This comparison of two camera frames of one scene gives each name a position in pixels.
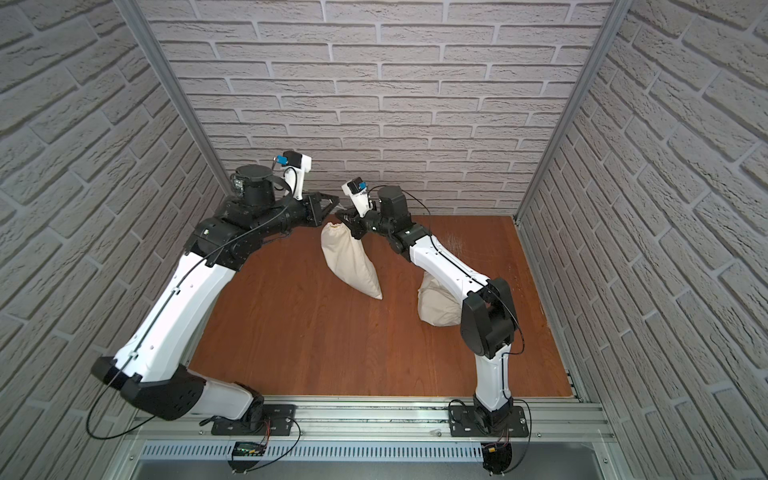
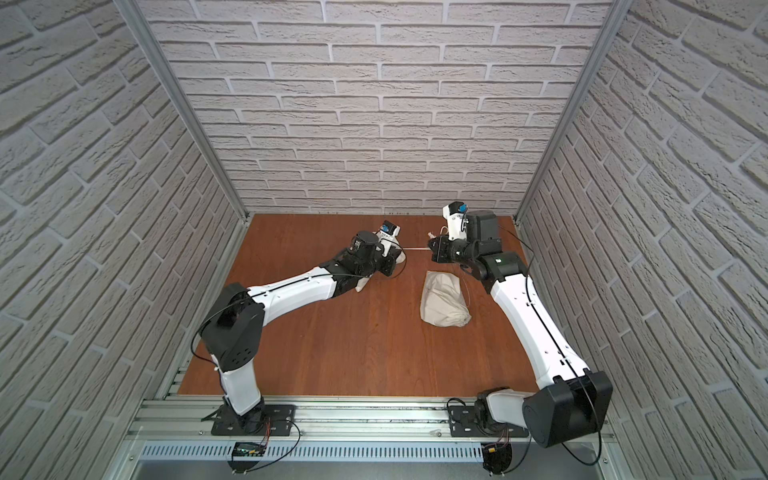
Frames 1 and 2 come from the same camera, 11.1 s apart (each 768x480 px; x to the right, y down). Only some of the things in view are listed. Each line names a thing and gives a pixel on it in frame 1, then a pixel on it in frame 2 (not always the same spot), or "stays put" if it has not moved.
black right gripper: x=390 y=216 → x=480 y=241
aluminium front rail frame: x=367 y=441 stays put
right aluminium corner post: x=617 y=13 stays put
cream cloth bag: x=436 y=306 stays put
